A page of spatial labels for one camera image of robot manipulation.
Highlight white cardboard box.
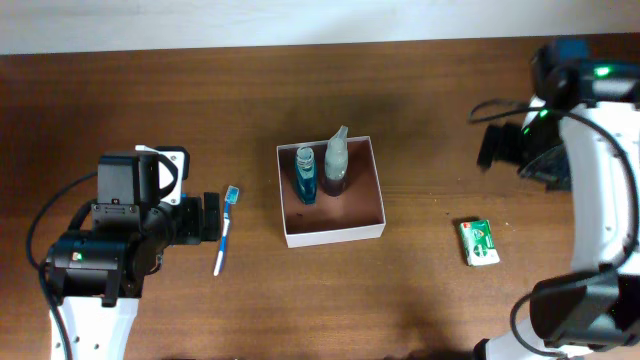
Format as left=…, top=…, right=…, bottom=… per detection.
left=276, top=136, right=386, bottom=248

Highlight blue white toothbrush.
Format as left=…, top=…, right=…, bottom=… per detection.
left=213, top=185, right=240, bottom=277

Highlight clear dark spray bottle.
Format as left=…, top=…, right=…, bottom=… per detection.
left=323, top=126, right=349, bottom=197

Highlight teal mouthwash bottle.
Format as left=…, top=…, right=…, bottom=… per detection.
left=295, top=146, right=317, bottom=205

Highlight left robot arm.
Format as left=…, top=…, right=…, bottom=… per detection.
left=40, top=192, right=221, bottom=359

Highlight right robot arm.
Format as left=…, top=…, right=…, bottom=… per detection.
left=473, top=38, right=639, bottom=359

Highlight green Dettol soap box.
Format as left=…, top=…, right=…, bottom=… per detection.
left=459, top=220, right=500, bottom=267

